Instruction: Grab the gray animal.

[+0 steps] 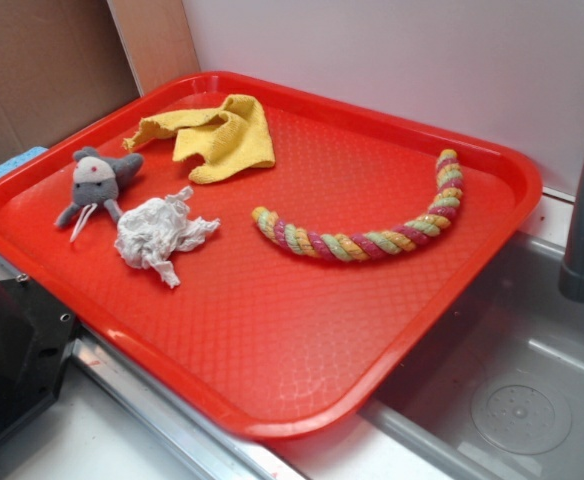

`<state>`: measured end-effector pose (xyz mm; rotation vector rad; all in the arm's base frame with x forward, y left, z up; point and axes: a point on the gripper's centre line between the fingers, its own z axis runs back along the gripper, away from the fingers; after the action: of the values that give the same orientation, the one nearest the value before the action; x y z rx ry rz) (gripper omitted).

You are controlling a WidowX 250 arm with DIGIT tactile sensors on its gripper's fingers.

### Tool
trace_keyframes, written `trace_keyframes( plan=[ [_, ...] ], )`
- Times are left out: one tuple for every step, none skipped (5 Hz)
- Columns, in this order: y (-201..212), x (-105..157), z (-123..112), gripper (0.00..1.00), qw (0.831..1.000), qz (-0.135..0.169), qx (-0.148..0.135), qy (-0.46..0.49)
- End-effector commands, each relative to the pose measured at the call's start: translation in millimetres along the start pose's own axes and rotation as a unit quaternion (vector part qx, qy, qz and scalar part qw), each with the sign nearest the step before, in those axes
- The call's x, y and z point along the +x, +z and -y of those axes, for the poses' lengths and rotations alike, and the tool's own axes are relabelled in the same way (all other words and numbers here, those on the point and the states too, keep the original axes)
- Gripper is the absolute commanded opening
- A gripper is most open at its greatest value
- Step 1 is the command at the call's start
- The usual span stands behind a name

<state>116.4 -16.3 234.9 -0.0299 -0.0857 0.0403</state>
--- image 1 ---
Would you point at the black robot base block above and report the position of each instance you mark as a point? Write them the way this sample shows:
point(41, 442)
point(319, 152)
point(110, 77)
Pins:
point(36, 335)

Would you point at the red plastic tray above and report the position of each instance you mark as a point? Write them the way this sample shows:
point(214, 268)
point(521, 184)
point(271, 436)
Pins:
point(266, 343)

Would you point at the yellow cloth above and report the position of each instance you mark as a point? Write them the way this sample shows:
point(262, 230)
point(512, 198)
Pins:
point(230, 138)

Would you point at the crumpled white paper tissue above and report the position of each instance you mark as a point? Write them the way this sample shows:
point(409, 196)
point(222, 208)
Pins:
point(149, 234)

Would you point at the gray plush mouse toy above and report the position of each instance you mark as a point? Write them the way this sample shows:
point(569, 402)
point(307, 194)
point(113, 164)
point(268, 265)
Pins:
point(97, 182)

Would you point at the gray toy sink basin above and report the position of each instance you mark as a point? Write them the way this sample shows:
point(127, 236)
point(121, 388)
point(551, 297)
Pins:
point(495, 390)

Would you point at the brown cardboard panel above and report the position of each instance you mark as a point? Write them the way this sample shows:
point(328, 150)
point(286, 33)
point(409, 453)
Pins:
point(66, 64)

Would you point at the blue sponge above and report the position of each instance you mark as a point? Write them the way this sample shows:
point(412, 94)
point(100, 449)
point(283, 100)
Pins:
point(19, 160)

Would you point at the multicolour twisted rope toy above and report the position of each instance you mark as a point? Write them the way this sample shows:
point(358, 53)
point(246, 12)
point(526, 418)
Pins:
point(373, 245)

